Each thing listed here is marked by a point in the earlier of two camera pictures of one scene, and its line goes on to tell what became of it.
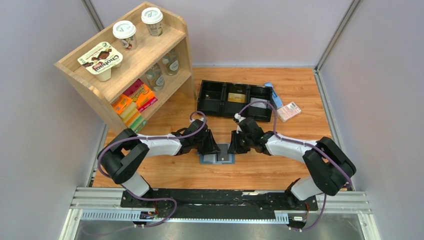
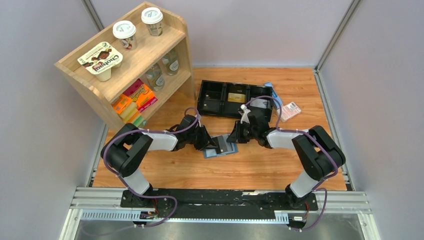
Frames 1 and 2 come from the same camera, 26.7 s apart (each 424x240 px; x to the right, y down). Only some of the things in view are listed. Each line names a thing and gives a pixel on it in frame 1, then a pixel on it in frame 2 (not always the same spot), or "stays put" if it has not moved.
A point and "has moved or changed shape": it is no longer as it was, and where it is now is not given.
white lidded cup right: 152,17 stays put
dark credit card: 223,155 to 213,107
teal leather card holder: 212,159 has moved or changed shape
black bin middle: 235,98 stays put
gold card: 236,97 stays put
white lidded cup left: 124,30 stays put
